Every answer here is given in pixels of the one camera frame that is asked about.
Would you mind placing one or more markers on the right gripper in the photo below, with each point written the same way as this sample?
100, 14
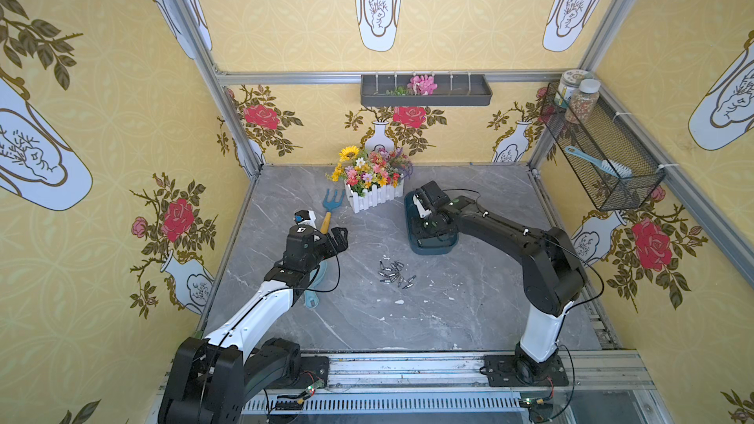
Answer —
431, 206

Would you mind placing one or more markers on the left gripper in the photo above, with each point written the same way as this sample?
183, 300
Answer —
321, 236

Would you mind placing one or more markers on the teal plastic storage box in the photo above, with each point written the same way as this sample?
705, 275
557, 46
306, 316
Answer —
425, 238

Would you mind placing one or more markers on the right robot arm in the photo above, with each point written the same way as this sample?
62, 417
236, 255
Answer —
553, 275

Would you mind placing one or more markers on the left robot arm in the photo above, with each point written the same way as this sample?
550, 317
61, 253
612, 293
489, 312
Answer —
212, 378

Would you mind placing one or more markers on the blue yellow garden fork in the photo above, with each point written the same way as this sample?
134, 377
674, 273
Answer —
333, 199

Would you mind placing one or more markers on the flower pot white fence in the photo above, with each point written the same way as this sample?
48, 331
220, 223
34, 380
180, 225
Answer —
372, 177

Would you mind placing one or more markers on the light blue dustpan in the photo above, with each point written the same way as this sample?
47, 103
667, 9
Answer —
311, 299

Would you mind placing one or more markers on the pink flower on shelf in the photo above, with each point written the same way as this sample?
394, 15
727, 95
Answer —
422, 85

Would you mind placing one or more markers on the glass jar behind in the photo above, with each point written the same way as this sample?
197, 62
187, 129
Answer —
569, 83

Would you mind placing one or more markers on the blue white brush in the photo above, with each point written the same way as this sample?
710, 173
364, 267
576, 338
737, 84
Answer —
607, 166

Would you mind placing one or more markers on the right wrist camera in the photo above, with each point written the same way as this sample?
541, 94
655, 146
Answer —
422, 211

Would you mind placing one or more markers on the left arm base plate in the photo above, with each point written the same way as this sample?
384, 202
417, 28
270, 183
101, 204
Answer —
313, 368

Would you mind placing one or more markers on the dark wall shelf tray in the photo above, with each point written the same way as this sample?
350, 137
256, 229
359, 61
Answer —
454, 89

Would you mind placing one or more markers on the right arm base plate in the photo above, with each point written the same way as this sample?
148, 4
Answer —
520, 371

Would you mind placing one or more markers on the black wire mesh basket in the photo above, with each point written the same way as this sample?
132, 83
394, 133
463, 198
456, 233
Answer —
604, 136

